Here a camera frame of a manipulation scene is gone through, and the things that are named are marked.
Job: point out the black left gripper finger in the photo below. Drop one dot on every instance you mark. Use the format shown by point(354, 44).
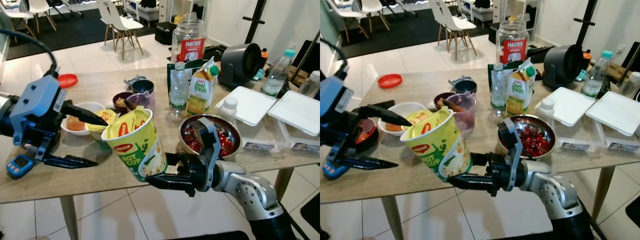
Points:
point(382, 115)
point(80, 114)
point(367, 163)
point(67, 161)

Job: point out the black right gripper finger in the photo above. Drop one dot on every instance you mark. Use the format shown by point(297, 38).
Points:
point(172, 159)
point(477, 159)
point(470, 182)
point(167, 181)

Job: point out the yellow green Maggi noodle cup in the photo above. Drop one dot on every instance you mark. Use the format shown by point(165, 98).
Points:
point(422, 116)
point(100, 127)
point(440, 150)
point(135, 150)

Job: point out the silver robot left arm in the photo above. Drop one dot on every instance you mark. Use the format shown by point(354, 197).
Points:
point(7, 122)

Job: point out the orange food piece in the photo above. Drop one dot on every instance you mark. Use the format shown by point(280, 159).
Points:
point(76, 124)
point(393, 127)

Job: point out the white bowl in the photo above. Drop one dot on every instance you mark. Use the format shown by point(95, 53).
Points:
point(92, 107)
point(400, 107)

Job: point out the dark bowl red contents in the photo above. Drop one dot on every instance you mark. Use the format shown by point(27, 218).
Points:
point(367, 132)

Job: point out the light wooden table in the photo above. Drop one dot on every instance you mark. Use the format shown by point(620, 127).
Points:
point(90, 185)
point(575, 165)

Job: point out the clear labelled plastic container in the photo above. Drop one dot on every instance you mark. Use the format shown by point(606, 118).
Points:
point(260, 142)
point(305, 145)
point(622, 145)
point(580, 142)

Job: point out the red round lid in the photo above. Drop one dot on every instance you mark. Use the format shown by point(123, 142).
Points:
point(390, 81)
point(67, 81)

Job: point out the blue handheld digital timer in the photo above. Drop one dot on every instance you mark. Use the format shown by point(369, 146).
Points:
point(331, 171)
point(17, 167)

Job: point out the white square container lid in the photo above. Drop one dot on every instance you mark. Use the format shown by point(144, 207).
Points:
point(567, 106)
point(247, 105)
point(617, 112)
point(300, 112)

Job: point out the small dark purple bowl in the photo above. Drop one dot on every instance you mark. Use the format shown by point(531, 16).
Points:
point(440, 97)
point(120, 97)

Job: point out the clear purple measuring jug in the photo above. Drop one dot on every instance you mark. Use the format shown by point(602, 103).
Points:
point(145, 102)
point(465, 117)

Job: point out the steel bowl of red berries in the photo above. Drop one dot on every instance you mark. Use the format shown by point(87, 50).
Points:
point(225, 142)
point(537, 140)

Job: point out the small grey metal utensil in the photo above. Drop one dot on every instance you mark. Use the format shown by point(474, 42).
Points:
point(457, 81)
point(134, 80)

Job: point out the clear bottle green label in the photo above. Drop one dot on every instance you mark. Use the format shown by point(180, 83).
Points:
point(179, 95)
point(498, 90)

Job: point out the Peel Fresh juice carton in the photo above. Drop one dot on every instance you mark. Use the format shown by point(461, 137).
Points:
point(202, 95)
point(520, 92)

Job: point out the large black floor mat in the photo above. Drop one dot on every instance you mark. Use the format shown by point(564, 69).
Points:
point(634, 212)
point(312, 212)

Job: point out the small clear bottle white cap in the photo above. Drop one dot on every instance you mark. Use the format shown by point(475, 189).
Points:
point(229, 107)
point(548, 106)

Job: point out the black floor rug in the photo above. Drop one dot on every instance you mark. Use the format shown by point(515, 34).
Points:
point(75, 32)
point(410, 30)

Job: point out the water bottle teal cap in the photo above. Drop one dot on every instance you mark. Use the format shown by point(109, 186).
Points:
point(277, 77)
point(596, 77)

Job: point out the dark green snack bag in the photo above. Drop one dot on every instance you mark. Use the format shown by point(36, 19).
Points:
point(197, 67)
point(515, 66)

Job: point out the white chair wooden legs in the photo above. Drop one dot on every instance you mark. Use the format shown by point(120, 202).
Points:
point(436, 10)
point(345, 10)
point(104, 10)
point(374, 6)
point(40, 6)
point(457, 22)
point(12, 12)
point(125, 22)

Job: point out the glass jar red label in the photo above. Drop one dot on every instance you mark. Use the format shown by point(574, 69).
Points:
point(192, 50)
point(513, 50)

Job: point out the black round kitchen appliance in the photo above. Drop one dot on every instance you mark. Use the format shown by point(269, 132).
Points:
point(562, 67)
point(240, 65)

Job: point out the black bag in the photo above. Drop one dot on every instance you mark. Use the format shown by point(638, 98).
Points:
point(492, 34)
point(165, 34)

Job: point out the black pole stand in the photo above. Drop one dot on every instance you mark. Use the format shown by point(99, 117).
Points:
point(590, 10)
point(259, 10)

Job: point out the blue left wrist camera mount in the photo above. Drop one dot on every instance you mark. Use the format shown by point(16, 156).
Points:
point(40, 100)
point(335, 97)

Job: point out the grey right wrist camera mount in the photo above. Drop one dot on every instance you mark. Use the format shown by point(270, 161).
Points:
point(515, 145)
point(212, 145)

